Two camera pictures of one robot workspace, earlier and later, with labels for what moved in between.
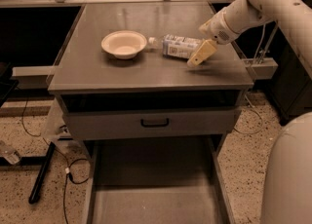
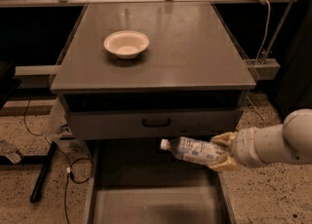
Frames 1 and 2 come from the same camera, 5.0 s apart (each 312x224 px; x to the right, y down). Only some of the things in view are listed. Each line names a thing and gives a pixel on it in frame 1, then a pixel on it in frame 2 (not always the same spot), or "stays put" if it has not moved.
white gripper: [218, 29] → [246, 147]
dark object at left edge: [7, 85] stays put
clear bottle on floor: [9, 153] stays put
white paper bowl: [124, 44] stays put
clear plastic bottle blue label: [176, 46] → [193, 150]
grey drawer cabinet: [155, 129] stays put
